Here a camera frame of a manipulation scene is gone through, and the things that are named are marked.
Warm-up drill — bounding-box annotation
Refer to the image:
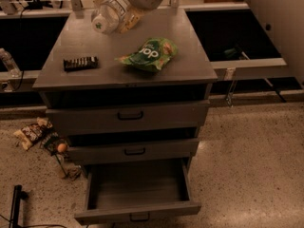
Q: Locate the clear plastic water bottle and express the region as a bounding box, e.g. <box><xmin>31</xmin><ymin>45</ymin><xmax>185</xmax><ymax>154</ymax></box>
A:
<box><xmin>91</xmin><ymin>0</ymin><xmax>130</xmax><ymax>34</ymax></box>

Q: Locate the grey drawer cabinet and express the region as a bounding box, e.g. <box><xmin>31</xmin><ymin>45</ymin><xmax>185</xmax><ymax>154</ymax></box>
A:
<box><xmin>33</xmin><ymin>9</ymin><xmax>217</xmax><ymax>148</ymax></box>

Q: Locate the clear bottle at left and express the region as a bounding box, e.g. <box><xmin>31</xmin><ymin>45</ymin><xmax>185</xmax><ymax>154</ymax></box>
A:
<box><xmin>0</xmin><ymin>48</ymin><xmax>21</xmax><ymax>78</ymax></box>

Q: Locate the grey top drawer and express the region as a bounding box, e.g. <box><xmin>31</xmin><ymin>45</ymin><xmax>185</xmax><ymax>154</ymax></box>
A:
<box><xmin>47</xmin><ymin>100</ymin><xmax>210</xmax><ymax>136</ymax></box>

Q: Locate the grey drawer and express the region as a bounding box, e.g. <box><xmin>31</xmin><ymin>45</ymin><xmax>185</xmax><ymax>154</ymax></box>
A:
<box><xmin>68</xmin><ymin>139</ymin><xmax>199</xmax><ymax>165</ymax></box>
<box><xmin>75</xmin><ymin>159</ymin><xmax>201</xmax><ymax>225</ymax></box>
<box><xmin>47</xmin><ymin>100</ymin><xmax>210</xmax><ymax>136</ymax></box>

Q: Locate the grey middle drawer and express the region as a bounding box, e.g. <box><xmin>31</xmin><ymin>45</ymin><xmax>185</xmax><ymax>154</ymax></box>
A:
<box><xmin>68</xmin><ymin>139</ymin><xmax>199</xmax><ymax>165</ymax></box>

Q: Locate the grey bottom drawer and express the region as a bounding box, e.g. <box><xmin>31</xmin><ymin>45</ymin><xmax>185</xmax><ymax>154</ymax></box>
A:
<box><xmin>75</xmin><ymin>159</ymin><xmax>201</xmax><ymax>225</ymax></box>

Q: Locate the green chip bag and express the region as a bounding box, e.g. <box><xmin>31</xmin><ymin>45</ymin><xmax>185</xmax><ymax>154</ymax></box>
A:
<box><xmin>116</xmin><ymin>37</ymin><xmax>178</xmax><ymax>73</ymax></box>

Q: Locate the dark green bag on floor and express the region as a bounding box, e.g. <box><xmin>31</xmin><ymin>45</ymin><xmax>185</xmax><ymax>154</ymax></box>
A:
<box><xmin>40</xmin><ymin>132</ymin><xmax>67</xmax><ymax>156</ymax></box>

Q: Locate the orange ball on floor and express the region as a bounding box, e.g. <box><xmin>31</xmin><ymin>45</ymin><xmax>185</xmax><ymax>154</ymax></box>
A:
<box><xmin>57</xmin><ymin>143</ymin><xmax>67</xmax><ymax>153</ymax></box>

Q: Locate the brown snack bag on floor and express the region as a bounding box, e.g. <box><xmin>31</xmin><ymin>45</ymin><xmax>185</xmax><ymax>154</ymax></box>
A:
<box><xmin>13</xmin><ymin>118</ymin><xmax>52</xmax><ymax>150</ymax></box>

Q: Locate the clear cup on floor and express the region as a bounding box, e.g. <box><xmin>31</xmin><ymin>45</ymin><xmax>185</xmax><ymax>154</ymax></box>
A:
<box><xmin>49</xmin><ymin>154</ymin><xmax>67</xmax><ymax>179</ymax></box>

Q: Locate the black stand on floor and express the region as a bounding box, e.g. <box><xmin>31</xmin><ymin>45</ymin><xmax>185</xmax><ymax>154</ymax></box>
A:
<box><xmin>9</xmin><ymin>185</ymin><xmax>29</xmax><ymax>228</ymax></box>

